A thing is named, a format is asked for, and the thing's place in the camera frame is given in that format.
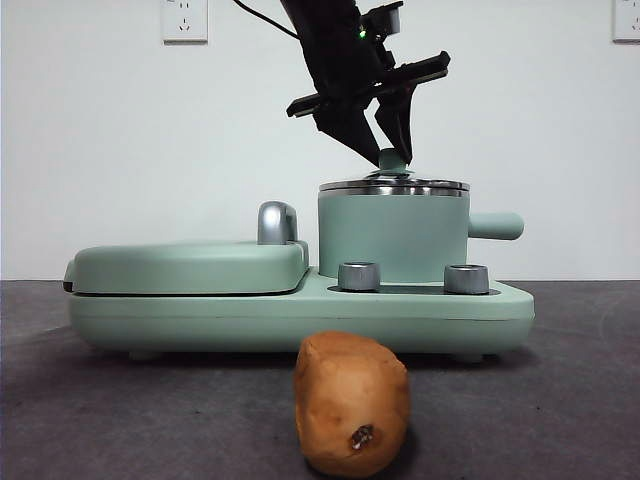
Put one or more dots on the silver control knob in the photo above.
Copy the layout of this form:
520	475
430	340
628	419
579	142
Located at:
359	276
466	279

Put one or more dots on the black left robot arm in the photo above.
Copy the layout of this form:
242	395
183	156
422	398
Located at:
335	50

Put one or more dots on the white wall socket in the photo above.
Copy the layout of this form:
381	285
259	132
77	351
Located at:
185	22
627	20

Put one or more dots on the mint green steamer pot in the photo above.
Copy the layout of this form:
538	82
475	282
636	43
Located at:
395	230

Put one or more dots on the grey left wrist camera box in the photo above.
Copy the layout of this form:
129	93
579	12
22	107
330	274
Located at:
387	20

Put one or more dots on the glass pot lid green knob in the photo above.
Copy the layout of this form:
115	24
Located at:
392	162

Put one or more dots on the brown potato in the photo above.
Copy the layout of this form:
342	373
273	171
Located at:
350	400

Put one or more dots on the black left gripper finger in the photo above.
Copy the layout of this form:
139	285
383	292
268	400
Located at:
397	125
347	127

